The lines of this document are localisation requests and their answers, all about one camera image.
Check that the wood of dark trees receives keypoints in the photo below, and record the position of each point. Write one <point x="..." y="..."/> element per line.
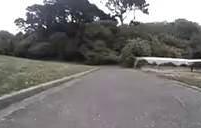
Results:
<point x="88" y="40"/>

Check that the grey asphalt path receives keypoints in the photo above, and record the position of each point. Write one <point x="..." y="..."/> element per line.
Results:
<point x="111" y="100"/>

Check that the concrete kerb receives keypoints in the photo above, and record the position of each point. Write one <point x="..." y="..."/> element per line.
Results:
<point x="38" y="87"/>

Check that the grass field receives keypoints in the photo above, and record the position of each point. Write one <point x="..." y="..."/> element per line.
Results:
<point x="18" y="73"/>

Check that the pale kerb edge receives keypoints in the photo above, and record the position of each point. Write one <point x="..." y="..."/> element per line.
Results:
<point x="188" y="85"/>

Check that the grass verge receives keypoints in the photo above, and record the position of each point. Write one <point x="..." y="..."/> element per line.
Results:
<point x="191" y="77"/>

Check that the white guard rail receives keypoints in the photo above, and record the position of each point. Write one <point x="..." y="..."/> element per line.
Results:
<point x="168" y="61"/>

